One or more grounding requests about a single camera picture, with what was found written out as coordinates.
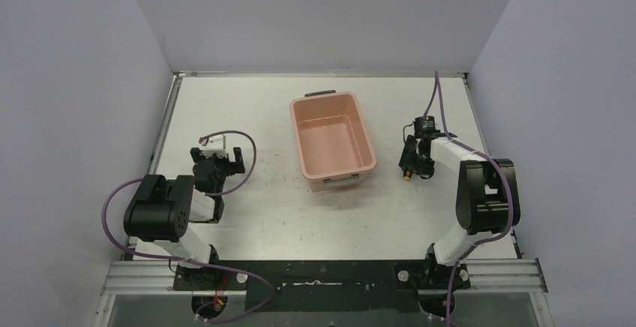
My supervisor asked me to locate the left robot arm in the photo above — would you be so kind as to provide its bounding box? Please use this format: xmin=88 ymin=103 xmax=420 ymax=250
xmin=123 ymin=147 xmax=245 ymax=290

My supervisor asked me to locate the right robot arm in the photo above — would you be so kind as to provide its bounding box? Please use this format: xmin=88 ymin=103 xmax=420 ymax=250
xmin=398 ymin=116 xmax=521 ymax=289

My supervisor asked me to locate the pink plastic bin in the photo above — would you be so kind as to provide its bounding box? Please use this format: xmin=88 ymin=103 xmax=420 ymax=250
xmin=289 ymin=90 xmax=377 ymax=193

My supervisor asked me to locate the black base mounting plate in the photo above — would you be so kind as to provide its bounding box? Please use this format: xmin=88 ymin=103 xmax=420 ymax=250
xmin=172 ymin=259 xmax=471 ymax=315

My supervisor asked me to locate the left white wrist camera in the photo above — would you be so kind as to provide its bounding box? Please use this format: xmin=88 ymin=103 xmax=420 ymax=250
xmin=199 ymin=134 xmax=227 ymax=158

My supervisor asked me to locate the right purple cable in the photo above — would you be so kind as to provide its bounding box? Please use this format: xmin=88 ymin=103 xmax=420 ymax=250
xmin=423 ymin=70 xmax=515 ymax=327

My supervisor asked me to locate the purple cable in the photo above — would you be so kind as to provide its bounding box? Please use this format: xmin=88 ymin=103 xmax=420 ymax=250
xmin=101 ymin=130 xmax=275 ymax=325
xmin=423 ymin=70 xmax=515 ymax=327

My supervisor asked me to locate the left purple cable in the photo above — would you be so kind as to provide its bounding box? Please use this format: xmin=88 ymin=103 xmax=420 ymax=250
xmin=101 ymin=130 xmax=275 ymax=325

